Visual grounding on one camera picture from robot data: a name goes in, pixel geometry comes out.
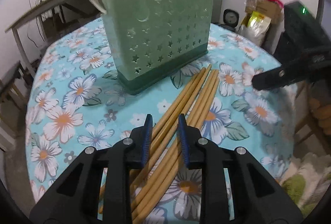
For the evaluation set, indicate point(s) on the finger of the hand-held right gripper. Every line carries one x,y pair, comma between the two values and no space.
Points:
271,78

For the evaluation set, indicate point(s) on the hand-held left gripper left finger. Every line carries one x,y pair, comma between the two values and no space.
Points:
146,141

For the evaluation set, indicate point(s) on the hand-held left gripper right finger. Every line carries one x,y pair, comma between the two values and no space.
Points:
183,141

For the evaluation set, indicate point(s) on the bundle of bamboo chopsticks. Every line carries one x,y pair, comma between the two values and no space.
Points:
204,92

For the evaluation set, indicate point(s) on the green plastic utensil holder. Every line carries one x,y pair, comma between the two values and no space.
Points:
160,40

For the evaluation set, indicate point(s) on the brown cardboard box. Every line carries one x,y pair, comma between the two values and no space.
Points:
266,8

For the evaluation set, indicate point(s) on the white and yellow rice bag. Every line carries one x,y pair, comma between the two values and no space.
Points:
256,27

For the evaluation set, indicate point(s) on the light wooden chair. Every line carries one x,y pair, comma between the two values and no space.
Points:
318,112

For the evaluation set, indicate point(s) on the floral turquoise blanket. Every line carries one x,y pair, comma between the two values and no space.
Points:
77,115

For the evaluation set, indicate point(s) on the cream and green shaggy rug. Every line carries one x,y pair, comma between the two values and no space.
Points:
294,185

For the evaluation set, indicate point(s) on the wooden chair with black seat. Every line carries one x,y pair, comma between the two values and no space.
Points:
11,76

